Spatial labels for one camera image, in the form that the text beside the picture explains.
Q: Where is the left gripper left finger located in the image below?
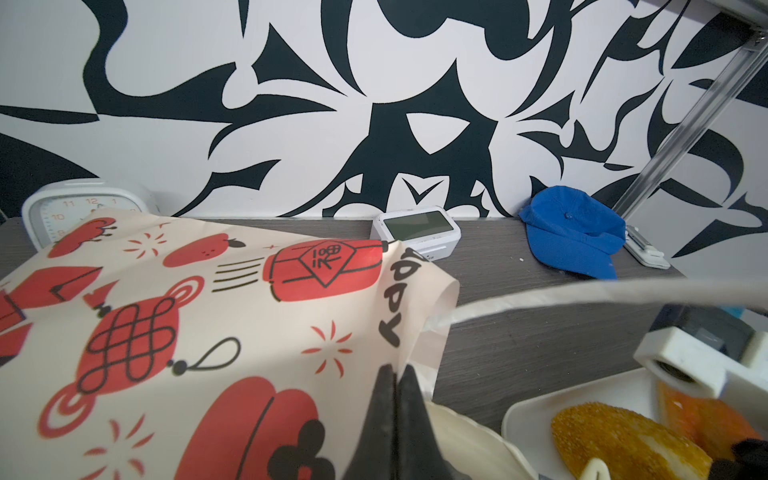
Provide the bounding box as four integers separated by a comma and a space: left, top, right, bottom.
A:
343, 364, 396, 480

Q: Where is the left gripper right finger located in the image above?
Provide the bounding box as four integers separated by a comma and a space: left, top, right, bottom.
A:
395, 365, 469, 480

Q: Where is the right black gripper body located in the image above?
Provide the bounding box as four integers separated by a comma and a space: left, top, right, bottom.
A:
708, 439, 768, 480

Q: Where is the orange fake croissant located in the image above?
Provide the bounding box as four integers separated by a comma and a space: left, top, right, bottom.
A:
657, 381, 763, 460

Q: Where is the sesame oval fake bread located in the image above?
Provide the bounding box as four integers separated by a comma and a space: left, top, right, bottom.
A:
551, 402, 713, 479

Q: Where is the red white paper bag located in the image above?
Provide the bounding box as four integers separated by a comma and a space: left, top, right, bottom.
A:
0, 208, 768, 480

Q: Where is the white plastic tray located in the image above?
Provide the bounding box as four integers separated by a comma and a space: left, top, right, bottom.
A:
500, 367, 768, 480

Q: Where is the white digital clock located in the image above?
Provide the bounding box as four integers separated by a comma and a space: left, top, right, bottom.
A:
370, 206, 462, 261

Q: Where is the blue baseball cap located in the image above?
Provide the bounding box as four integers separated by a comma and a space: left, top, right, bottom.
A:
518, 186, 626, 280

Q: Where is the small white round clock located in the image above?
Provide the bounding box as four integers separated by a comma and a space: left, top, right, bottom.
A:
21, 178, 160, 251

